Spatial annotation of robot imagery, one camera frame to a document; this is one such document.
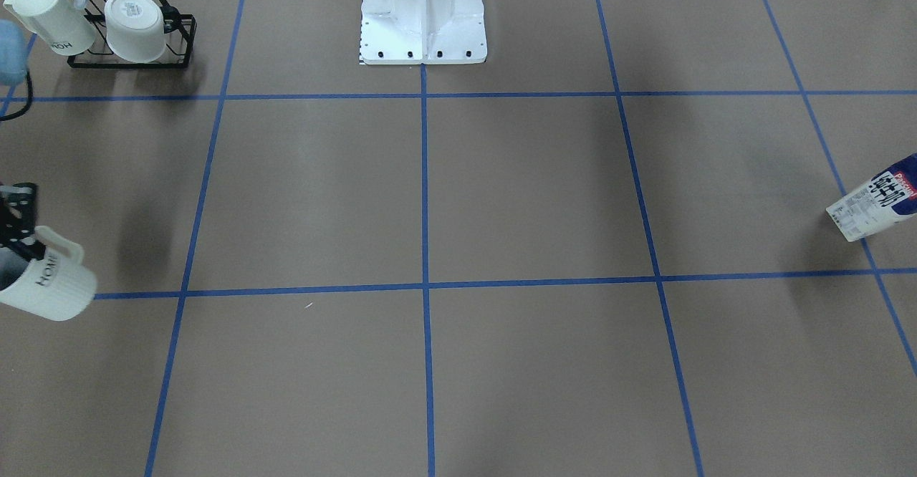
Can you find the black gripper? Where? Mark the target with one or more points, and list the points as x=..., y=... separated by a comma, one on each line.
x=14, y=218

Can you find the white ribbed mug on rack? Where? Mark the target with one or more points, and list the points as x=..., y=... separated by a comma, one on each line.
x=58, y=23

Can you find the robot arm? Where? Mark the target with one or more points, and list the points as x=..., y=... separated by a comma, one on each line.
x=14, y=72

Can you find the white cup on rack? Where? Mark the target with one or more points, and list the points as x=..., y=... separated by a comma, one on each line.
x=135, y=30

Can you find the milk carton blue white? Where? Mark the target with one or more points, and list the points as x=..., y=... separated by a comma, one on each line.
x=888, y=198

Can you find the white HOME mug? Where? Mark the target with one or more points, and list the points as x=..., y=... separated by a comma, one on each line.
x=57, y=287

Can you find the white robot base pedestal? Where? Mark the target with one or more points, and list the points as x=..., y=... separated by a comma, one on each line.
x=412, y=32

